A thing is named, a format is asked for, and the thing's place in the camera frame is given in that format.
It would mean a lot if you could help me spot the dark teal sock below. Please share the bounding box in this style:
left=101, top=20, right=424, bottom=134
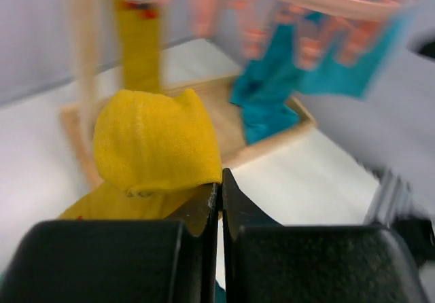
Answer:
left=215, top=279, right=226, bottom=303

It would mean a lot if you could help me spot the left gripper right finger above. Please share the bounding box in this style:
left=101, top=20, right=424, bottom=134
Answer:
left=222, top=169, right=430, bottom=302

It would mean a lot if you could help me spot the yellow sock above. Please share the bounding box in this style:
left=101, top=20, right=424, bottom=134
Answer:
left=116, top=0, right=161, bottom=93
left=61, top=89, right=222, bottom=221

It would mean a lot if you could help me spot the wooden clothes rack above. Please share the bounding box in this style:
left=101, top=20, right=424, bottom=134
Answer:
left=60, top=0, right=315, bottom=188

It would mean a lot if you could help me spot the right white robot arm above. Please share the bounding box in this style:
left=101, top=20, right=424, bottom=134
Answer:
left=303, top=28, right=434, bottom=264

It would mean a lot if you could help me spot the teal cloth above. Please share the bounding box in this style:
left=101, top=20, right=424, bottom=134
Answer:
left=230, top=16, right=408, bottom=145

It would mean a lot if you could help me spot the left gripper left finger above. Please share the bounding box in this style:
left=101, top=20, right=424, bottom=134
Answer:
left=1, top=184, right=218, bottom=302

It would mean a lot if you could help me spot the pink round clip hanger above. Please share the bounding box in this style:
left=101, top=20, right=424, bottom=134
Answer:
left=158, top=0, right=414, bottom=69

